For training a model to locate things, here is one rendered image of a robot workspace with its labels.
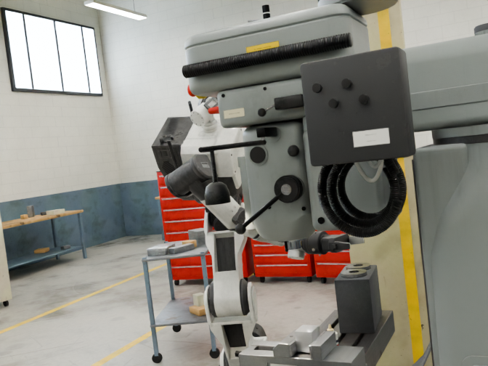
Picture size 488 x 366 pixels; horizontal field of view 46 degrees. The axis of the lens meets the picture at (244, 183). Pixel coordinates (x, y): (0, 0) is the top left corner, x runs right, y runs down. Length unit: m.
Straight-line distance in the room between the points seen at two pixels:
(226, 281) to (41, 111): 9.70
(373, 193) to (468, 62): 0.36
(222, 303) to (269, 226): 0.78
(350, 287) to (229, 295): 0.50
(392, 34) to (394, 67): 2.16
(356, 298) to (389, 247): 1.34
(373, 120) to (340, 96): 0.08
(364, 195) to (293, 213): 0.20
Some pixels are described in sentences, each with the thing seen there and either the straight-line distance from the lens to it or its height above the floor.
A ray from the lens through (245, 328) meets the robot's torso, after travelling 2.32.
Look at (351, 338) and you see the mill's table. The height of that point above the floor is 0.90.
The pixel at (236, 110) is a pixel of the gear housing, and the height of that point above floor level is 1.67.
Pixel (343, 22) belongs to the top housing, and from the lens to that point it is 1.44.
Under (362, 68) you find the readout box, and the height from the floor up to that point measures 1.69.
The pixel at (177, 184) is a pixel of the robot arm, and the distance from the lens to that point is 2.00.
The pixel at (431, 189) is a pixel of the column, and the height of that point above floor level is 1.43.
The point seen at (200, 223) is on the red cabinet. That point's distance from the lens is 7.02.
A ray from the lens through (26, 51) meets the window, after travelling 11.66.
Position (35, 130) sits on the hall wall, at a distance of 11.54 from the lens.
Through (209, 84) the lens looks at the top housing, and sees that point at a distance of 1.54.
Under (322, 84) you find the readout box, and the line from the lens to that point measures 1.17.
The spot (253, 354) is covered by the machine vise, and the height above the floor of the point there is 0.97.
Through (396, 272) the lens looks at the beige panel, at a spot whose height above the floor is 0.80.
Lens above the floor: 1.56
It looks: 3 degrees down
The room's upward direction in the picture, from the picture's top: 7 degrees counter-clockwise
